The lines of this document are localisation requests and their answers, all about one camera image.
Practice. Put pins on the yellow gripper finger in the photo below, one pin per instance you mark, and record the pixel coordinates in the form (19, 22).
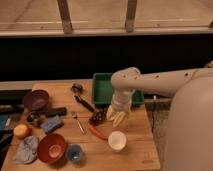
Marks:
(110, 113)
(125, 115)

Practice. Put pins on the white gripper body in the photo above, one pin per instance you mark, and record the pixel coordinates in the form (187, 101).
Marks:
(121, 101)

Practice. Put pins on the yellow banana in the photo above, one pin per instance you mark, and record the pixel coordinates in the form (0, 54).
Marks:
(117, 119)

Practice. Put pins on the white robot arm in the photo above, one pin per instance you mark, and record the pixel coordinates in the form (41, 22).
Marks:
(189, 136)

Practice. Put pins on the green plastic tray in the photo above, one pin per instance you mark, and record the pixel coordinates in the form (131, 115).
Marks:
(102, 89)

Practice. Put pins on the bunch of dark grapes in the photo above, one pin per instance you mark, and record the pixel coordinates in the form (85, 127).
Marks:
(98, 117)

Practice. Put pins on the white cup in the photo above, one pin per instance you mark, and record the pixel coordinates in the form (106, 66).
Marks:
(117, 141)

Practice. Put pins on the metal spoon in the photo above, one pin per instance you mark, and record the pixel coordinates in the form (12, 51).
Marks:
(74, 115)

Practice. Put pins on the small blue bowl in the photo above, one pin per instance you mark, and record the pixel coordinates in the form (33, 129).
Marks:
(74, 153)

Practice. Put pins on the blue sponge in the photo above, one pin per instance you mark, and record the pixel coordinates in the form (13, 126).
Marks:
(51, 124)

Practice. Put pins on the black rectangular block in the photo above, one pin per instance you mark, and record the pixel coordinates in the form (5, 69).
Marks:
(61, 111)

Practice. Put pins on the red bowl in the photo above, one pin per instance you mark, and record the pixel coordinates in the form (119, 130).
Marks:
(51, 148)

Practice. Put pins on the purple bowl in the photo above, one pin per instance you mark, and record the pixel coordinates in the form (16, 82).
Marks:
(36, 100)

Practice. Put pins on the small dark metal cup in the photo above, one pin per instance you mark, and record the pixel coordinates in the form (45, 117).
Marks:
(34, 119)

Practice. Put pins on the orange fruit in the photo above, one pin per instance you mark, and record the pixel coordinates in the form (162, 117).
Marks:
(21, 131)

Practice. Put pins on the grey crumpled cloth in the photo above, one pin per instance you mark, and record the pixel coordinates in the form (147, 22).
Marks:
(27, 150)

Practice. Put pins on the black handled ice cream scoop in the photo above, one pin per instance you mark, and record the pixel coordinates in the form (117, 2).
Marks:
(77, 89)

